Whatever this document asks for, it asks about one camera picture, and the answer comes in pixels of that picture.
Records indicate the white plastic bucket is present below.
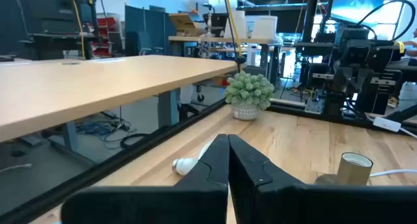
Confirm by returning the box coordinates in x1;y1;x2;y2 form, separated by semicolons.
223;10;248;39
252;15;279;40

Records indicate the brown cardboard box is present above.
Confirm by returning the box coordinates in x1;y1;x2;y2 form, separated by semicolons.
168;12;207;38

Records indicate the black vertical post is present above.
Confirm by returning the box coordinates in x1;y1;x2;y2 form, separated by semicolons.
300;0;321;43

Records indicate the black looped cable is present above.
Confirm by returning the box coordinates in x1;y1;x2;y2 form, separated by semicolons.
356;0;417;42

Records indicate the red bin shelf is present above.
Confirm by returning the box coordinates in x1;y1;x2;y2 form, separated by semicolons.
92;16;124;58

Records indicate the light wood desk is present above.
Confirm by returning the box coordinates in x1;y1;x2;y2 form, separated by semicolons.
0;54;240;160

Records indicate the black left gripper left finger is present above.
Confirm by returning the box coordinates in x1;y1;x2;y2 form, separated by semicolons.
61;133;230;224

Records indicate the brass lamp socket base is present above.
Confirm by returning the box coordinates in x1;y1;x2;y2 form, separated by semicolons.
313;152;374;186

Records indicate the white inline cable switch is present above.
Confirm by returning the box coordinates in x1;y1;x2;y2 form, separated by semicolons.
372;116;402;133

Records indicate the floor cable bundle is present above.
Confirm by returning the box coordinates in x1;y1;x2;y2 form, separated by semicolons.
75;119;151;150

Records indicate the green succulent in white pot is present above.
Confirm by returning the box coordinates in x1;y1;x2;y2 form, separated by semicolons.
223;70;276;121

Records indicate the white light bulb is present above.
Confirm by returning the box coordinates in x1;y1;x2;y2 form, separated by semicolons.
171;141;213;176

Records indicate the yellow hanging cable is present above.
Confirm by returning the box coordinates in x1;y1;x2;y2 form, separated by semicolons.
223;0;244;57

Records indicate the blue partition panel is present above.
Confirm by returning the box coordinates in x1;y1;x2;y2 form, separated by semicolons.
124;5;177;57

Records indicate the white lamp cable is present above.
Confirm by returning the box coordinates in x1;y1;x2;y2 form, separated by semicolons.
364;112;417;178

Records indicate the yellow rack cable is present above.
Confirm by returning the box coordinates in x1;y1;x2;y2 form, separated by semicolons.
63;0;86;59

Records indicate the wooden workbench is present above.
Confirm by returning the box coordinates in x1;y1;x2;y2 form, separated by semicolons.
167;35;285;85

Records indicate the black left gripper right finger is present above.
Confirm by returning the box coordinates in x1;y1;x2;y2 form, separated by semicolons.
228;133;417;224

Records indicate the black aluminium table frame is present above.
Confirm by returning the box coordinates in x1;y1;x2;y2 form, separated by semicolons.
0;98;417;224

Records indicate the black equipment rack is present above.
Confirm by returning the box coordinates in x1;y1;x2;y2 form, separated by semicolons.
0;0;99;61

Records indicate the person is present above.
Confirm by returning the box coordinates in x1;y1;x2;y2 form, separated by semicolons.
403;28;417;59

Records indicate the black hanging cable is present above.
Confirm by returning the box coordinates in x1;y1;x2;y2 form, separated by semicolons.
222;0;241;61

